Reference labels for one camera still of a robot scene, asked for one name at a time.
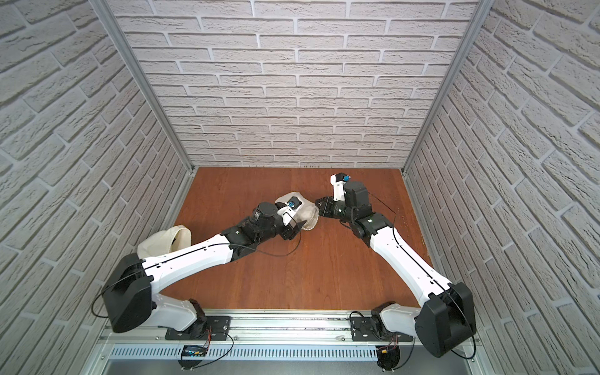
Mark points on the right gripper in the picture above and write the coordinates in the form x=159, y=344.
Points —
x=321, y=204

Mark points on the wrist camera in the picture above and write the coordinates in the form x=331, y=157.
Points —
x=338, y=181
x=287, y=210

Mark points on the controller board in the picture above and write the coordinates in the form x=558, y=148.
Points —
x=388, y=357
x=192, y=355

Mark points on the perforated vent strip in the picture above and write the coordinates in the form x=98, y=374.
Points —
x=343, y=353

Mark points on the left controller board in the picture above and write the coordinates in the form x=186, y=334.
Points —
x=192, y=355

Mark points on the right controller board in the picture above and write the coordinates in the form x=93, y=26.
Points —
x=388, y=357

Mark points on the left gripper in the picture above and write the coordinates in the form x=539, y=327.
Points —
x=289, y=230

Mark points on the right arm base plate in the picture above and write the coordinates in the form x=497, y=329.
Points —
x=370, y=329

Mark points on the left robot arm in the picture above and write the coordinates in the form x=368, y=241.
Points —
x=132, y=295

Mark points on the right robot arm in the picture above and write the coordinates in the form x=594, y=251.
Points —
x=445, y=317

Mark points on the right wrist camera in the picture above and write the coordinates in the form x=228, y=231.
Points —
x=338, y=181

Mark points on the right corner aluminium post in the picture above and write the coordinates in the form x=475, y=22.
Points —
x=477, y=20

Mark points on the corner aluminium post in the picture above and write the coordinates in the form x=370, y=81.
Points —
x=477, y=20
x=118, y=37

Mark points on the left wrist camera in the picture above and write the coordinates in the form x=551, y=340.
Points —
x=287, y=210

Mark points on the cream cloth bag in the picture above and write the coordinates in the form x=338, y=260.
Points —
x=164, y=242
x=307, y=212

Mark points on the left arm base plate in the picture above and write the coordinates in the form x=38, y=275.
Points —
x=215, y=328

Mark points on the left corner aluminium post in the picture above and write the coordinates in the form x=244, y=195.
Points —
x=118, y=37

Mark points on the aluminium front rail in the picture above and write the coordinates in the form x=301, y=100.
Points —
x=284, y=327

